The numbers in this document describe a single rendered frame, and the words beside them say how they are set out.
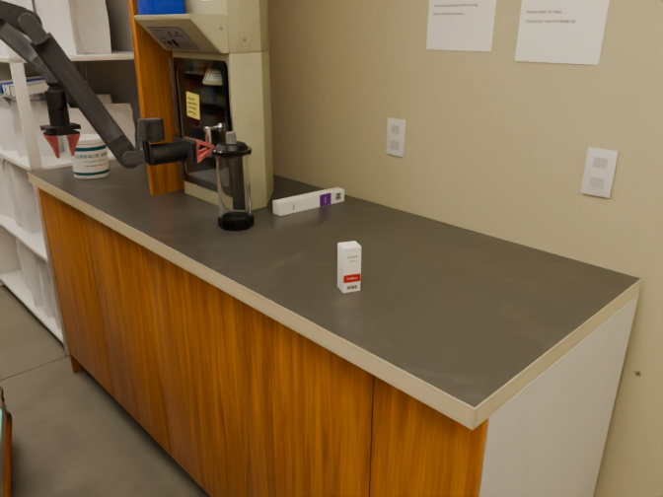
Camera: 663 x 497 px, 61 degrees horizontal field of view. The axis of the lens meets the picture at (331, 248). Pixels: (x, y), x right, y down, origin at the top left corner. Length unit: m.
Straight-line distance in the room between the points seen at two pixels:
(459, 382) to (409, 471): 0.24
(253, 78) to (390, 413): 1.06
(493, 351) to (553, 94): 0.72
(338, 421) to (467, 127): 0.89
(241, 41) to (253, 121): 0.23
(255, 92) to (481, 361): 1.07
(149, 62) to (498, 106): 1.09
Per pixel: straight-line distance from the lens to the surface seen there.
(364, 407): 1.14
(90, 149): 2.30
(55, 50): 1.60
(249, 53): 1.73
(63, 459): 2.41
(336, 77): 1.97
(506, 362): 1.04
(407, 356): 1.02
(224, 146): 1.57
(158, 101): 2.00
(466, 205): 1.70
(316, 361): 1.20
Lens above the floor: 1.48
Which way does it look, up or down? 21 degrees down
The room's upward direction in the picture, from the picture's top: straight up
